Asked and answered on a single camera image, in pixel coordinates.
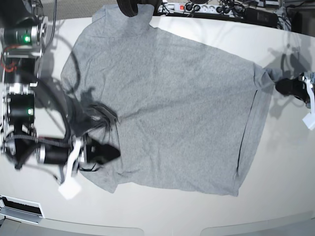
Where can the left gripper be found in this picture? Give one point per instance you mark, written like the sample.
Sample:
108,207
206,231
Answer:
302,88

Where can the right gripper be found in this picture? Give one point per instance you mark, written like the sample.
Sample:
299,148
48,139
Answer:
85,160

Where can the grey t-shirt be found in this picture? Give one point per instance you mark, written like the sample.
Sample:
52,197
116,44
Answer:
188,116

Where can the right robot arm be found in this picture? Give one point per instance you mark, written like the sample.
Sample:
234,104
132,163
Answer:
25,39

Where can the black power adapter box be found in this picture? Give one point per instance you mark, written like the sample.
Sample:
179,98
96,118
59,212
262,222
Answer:
260,17

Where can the black wheel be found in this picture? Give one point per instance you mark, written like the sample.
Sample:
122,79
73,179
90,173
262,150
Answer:
130,7

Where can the white power strip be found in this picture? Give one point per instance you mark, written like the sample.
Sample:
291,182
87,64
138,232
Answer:
230,10

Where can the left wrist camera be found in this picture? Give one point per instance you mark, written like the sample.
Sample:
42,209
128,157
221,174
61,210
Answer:
309,121

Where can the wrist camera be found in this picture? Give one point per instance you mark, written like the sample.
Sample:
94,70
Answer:
309,121
69,188

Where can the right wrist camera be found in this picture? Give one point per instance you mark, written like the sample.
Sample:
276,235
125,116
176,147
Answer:
69,188

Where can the white slotted bracket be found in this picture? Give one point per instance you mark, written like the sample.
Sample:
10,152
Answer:
21,210

